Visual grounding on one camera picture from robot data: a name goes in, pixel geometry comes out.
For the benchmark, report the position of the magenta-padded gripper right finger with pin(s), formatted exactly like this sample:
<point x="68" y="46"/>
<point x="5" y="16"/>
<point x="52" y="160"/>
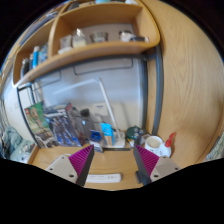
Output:
<point x="155" y="166"/>

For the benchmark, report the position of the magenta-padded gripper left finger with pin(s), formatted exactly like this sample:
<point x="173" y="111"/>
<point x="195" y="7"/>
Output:
<point x="76" y="165"/>

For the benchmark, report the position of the white pump bottle red cap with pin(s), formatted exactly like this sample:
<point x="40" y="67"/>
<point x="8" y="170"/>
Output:
<point x="165" y="150"/>

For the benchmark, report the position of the white mug with black print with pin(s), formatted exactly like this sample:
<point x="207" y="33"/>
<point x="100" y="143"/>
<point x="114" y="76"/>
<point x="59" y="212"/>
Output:
<point x="153" y="145"/>

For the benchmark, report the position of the white power strip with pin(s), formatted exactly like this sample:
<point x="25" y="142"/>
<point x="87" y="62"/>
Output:
<point x="106" y="177"/>

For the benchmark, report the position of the small blue and white box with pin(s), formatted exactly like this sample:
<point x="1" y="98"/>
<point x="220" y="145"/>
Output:
<point x="95" y="136"/>

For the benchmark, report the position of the blue robot model kit box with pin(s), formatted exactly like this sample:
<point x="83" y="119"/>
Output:
<point x="63" y="130"/>

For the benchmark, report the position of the dark green bowl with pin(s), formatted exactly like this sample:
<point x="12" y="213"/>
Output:
<point x="133" y="131"/>

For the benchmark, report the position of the dark metal ruler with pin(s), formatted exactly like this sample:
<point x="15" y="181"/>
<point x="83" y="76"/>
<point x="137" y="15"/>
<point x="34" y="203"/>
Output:
<point x="116" y="149"/>

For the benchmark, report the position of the tall teal carton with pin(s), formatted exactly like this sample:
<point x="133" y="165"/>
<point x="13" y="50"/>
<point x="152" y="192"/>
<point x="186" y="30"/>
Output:
<point x="107" y="133"/>

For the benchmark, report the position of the green toy figure box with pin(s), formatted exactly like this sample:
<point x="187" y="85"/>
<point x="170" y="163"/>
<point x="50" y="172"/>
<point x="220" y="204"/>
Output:
<point x="36" y="123"/>

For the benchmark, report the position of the plain white carton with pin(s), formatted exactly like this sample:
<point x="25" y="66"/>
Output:
<point x="100" y="111"/>

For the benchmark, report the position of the grey green bedding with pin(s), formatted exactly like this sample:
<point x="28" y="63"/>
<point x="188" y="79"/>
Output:
<point x="13" y="143"/>

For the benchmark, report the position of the white desk lamp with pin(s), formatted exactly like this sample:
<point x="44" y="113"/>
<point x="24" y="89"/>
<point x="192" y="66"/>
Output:
<point x="106" y="100"/>

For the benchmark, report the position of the wooden shelf unit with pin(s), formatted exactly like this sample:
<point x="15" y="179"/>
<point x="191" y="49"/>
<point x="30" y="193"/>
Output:
<point x="100" y="50"/>

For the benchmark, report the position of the dark metal desk frame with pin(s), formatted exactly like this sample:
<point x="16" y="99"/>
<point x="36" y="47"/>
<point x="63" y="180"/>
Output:
<point x="158" y="100"/>

